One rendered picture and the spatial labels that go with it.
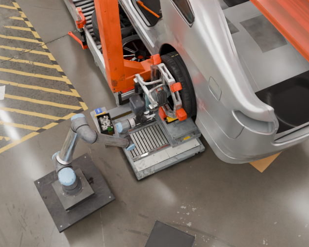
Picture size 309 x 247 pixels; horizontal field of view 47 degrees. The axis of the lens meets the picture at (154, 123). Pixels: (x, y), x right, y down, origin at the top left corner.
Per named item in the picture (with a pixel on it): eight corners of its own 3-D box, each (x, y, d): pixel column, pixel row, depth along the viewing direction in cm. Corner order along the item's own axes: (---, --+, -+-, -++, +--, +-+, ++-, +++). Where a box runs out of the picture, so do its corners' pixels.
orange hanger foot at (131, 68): (168, 73, 403) (170, 51, 373) (126, 88, 390) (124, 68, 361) (162, 62, 411) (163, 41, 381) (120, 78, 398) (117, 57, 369)
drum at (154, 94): (171, 99, 351) (172, 90, 339) (152, 106, 346) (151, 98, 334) (165, 88, 358) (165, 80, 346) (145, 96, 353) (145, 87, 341)
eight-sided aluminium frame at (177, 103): (179, 125, 358) (183, 92, 313) (173, 128, 357) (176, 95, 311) (155, 86, 385) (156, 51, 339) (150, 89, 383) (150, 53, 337)
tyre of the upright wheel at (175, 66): (214, 88, 312) (179, 34, 338) (190, 98, 307) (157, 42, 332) (201, 122, 371) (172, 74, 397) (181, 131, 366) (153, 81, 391)
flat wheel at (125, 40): (178, 67, 440) (179, 54, 420) (138, 96, 416) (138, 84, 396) (142, 39, 466) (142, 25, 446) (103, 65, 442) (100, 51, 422)
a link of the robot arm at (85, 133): (87, 135, 279) (139, 145, 334) (82, 123, 284) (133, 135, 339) (78, 144, 283) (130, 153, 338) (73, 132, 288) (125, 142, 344)
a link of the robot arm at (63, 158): (55, 176, 332) (76, 126, 282) (49, 160, 340) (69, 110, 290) (70, 173, 341) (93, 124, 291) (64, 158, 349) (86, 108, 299)
